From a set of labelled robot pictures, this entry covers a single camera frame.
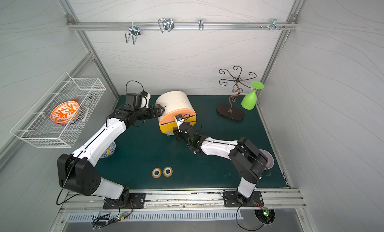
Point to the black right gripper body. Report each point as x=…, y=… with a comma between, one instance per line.
x=182, y=126

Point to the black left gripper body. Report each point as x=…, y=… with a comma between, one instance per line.
x=154, y=111

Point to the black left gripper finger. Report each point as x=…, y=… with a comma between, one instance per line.
x=159, y=107
x=159, y=113

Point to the cream round drawer cabinet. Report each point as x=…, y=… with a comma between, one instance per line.
x=176, y=102

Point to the yellow drawer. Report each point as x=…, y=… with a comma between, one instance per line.
x=168, y=128

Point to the orange tape roll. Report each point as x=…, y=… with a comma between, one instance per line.
x=156, y=173
x=168, y=171

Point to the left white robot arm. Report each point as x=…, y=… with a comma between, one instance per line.
x=77, y=172

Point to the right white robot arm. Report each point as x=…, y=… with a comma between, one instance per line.
x=248, y=160

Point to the blue patterned cup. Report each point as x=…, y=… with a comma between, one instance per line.
x=109, y=151

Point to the brown metal cup stand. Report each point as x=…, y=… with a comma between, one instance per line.
x=229, y=110

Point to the green plastic goblet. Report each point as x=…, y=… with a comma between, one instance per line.
x=250, y=100

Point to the orange patterned plate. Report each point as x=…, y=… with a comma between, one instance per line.
x=66, y=112

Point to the metal hook left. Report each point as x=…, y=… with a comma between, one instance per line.
x=132, y=34

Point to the metal hook middle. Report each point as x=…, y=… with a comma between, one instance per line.
x=166, y=24

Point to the purple plate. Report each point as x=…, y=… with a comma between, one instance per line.
x=270, y=159

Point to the metal hook small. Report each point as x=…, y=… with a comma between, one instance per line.
x=200, y=24

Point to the metal hook right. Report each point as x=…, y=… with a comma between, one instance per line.
x=273, y=26

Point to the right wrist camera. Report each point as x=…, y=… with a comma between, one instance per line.
x=179, y=117

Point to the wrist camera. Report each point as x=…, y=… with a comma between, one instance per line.
x=145, y=99
x=179, y=117

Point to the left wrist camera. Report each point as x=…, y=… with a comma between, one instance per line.
x=145, y=99

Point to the white wire basket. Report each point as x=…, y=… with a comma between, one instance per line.
x=36, y=127

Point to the aluminium top rail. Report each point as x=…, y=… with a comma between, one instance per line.
x=179, y=26

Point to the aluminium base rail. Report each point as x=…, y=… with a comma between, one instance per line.
x=214, y=199

